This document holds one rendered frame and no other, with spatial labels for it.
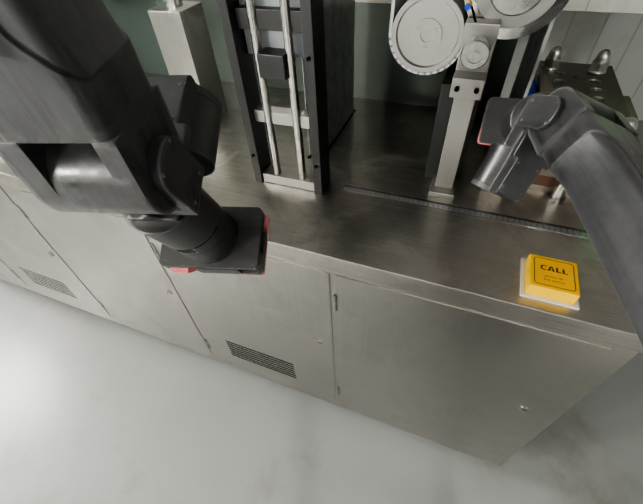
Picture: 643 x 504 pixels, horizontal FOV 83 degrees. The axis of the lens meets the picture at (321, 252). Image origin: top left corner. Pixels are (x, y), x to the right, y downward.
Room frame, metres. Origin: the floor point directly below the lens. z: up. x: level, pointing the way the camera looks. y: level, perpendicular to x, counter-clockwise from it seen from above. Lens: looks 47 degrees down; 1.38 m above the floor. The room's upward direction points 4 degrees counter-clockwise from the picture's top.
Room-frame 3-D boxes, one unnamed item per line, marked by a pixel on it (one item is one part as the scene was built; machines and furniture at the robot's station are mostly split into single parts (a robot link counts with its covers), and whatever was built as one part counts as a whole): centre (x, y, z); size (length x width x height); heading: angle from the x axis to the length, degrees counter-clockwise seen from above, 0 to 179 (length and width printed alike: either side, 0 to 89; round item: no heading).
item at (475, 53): (0.57, -0.25, 1.18); 0.04 x 0.02 x 0.04; 66
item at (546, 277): (0.34, -0.36, 0.91); 0.07 x 0.07 x 0.02; 66
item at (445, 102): (0.79, -0.34, 1.00); 0.33 x 0.07 x 0.20; 156
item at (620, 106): (0.70, -0.54, 1.00); 0.40 x 0.16 x 0.06; 156
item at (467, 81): (0.60, -0.26, 1.05); 0.06 x 0.05 x 0.31; 156
